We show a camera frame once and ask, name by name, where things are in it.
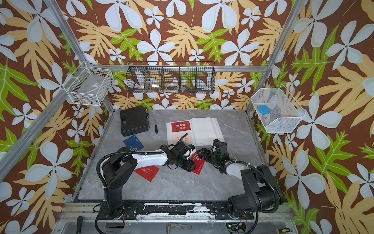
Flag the red card small text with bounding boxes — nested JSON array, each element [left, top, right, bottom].
[[191, 153, 206, 175]]

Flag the white photo album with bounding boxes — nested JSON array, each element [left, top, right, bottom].
[[167, 118, 225, 146]]

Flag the red card white characters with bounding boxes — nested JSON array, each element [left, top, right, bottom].
[[171, 121, 191, 133]]

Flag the red card cursive script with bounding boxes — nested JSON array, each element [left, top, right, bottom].
[[134, 166, 159, 182]]

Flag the pink card red text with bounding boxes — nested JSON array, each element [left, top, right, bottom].
[[170, 132, 191, 144]]

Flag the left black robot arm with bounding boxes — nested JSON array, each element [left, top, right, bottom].
[[96, 141, 196, 219]]

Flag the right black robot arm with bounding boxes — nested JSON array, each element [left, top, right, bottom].
[[198, 139, 285, 218]]

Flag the black screwdriver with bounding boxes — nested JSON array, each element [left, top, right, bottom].
[[154, 119, 158, 134]]

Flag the dark blue booklet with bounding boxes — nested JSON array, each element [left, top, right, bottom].
[[123, 135, 144, 151]]

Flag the black plastic case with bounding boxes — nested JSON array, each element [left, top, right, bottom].
[[119, 106, 149, 137]]

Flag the blue object in basket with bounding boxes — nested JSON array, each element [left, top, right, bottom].
[[258, 105, 271, 115]]

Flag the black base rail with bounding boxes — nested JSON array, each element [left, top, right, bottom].
[[98, 200, 255, 220]]

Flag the white wire basket right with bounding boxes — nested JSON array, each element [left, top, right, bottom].
[[251, 85, 306, 134]]

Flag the white wire basket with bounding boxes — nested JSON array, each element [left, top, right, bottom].
[[63, 62, 114, 106], [251, 85, 306, 134]]

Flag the black wire basket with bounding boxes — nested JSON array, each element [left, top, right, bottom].
[[125, 61, 216, 94]]

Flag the aluminium frame back bar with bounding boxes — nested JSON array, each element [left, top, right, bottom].
[[92, 64, 268, 73]]

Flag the yellow handled screwdriver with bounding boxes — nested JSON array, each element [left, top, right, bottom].
[[276, 228, 291, 234]]

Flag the white wire basket left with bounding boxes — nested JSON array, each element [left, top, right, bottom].
[[63, 62, 114, 106]]

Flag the aluminium frame post left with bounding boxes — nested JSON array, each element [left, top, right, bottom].
[[1, 1, 108, 166]]

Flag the aluminium frame post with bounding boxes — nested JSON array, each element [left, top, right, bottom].
[[1, 1, 108, 166], [246, 0, 309, 113]]

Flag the aluminium frame post right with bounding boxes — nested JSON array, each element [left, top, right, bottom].
[[246, 0, 309, 113]]

